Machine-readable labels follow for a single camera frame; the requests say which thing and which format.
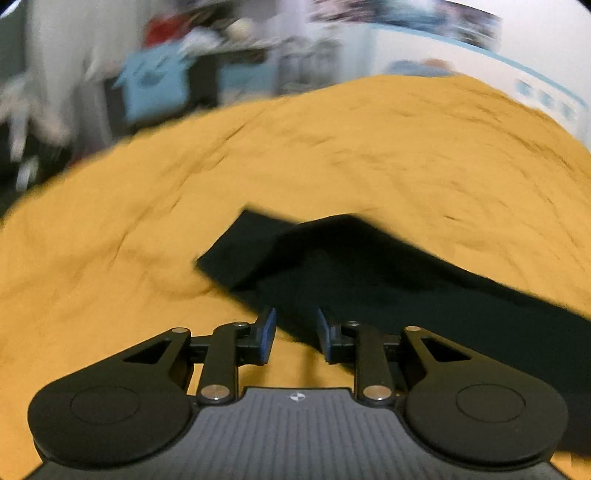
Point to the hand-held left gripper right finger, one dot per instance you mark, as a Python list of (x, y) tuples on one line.
[(323, 337)]

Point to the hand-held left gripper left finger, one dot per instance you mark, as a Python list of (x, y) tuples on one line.
[(267, 337)]

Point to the black pants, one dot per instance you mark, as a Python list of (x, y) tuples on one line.
[(369, 277)]

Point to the yellow blanket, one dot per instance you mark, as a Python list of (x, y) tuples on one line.
[(323, 161)]

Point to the dark desk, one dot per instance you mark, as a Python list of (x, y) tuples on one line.
[(244, 76)]

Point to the blue pillow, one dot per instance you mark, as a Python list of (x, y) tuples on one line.
[(422, 68)]

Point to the white headboard with blue trim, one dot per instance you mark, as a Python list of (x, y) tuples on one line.
[(461, 60)]

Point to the round cream lamp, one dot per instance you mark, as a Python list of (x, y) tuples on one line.
[(238, 28)]

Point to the red bag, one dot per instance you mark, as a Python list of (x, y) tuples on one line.
[(164, 27)]

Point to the pale cloth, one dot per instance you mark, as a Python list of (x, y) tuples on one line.
[(27, 110)]

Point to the white curtain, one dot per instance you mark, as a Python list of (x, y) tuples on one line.
[(69, 46)]

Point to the wall poster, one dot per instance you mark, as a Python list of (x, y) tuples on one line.
[(406, 14), (471, 25), (339, 10)]

